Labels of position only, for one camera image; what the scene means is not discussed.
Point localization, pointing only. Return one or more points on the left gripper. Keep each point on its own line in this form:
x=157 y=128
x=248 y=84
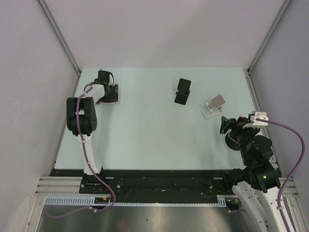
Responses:
x=114 y=96

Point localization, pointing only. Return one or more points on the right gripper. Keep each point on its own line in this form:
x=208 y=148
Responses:
x=237 y=125

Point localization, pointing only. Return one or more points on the white phone stand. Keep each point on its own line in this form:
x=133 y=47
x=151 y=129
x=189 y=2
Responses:
x=213 y=107

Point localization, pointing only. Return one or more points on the black round phone stand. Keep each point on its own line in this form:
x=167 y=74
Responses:
x=231 y=144

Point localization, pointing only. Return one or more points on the pink case phone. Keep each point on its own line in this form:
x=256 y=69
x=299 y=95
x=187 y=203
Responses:
x=108 y=103

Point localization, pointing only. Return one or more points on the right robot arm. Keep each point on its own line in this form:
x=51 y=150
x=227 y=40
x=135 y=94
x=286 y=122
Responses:
x=257 y=185

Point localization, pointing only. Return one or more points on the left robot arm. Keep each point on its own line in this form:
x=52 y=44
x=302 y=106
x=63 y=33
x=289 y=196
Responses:
x=82 y=118

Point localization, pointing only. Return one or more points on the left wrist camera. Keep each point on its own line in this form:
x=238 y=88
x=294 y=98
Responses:
x=111 y=79

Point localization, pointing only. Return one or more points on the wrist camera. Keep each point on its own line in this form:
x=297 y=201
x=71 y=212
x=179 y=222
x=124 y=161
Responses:
x=256 y=120
x=111 y=79

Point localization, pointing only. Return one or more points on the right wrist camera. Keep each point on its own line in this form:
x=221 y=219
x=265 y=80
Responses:
x=256 y=120

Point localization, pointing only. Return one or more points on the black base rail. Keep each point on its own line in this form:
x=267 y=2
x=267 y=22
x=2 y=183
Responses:
x=153 y=186

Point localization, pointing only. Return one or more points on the left aluminium corner post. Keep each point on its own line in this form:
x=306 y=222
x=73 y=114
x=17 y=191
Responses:
x=58 y=34

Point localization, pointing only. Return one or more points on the aluminium corner post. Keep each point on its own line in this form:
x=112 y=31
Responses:
x=270 y=33
x=58 y=34

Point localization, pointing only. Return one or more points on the right aluminium corner post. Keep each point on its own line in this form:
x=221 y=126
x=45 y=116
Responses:
x=270 y=33

